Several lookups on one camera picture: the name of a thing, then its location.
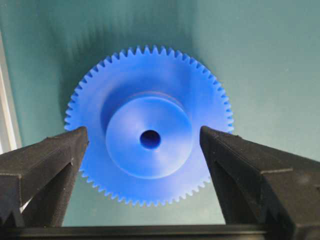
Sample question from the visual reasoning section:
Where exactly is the blue plastic gear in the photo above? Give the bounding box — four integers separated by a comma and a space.
64, 46, 234, 206

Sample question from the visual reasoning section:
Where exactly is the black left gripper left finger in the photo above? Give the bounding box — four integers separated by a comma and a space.
0, 126, 89, 228

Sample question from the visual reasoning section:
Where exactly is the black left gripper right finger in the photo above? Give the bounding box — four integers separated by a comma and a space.
199, 126, 320, 240

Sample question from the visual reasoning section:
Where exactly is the aluminium extrusion rail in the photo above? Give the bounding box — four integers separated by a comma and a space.
0, 34, 22, 154

